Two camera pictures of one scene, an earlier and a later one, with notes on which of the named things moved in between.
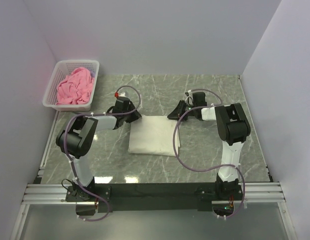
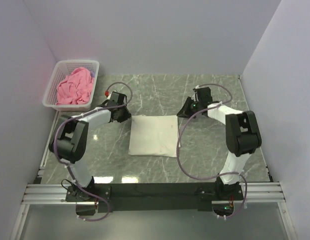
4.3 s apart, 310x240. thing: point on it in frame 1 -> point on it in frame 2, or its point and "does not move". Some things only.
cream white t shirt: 153,134 does not move
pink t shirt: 76,88 does not move
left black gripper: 130,114 -> 123,115
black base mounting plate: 148,195 does not move
